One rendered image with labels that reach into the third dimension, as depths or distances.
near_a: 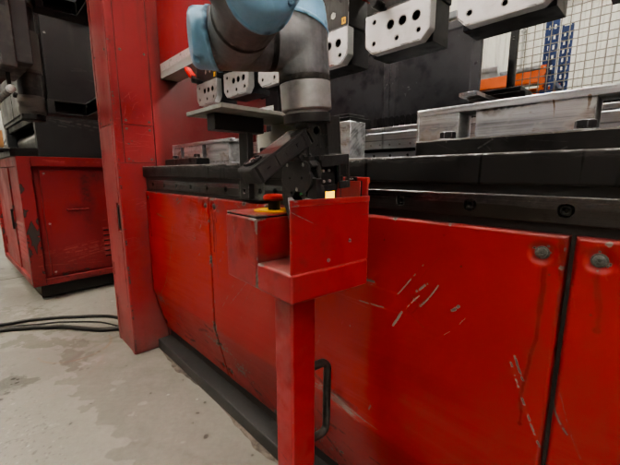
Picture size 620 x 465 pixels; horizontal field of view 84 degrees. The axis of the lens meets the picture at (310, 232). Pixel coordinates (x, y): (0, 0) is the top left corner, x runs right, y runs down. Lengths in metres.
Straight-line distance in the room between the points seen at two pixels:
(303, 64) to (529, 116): 0.38
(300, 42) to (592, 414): 0.62
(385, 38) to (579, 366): 0.66
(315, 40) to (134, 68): 1.33
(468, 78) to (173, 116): 1.25
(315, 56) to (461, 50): 0.89
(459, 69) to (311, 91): 0.89
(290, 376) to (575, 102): 0.63
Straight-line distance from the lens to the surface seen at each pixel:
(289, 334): 0.62
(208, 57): 0.50
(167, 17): 1.79
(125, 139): 1.73
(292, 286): 0.49
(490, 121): 0.71
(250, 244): 0.57
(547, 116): 0.69
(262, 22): 0.38
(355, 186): 0.58
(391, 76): 1.48
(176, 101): 1.83
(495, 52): 5.26
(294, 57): 0.53
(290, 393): 0.68
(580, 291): 0.56
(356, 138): 0.88
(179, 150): 1.67
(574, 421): 0.63
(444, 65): 1.38
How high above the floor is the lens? 0.85
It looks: 10 degrees down
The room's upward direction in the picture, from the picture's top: straight up
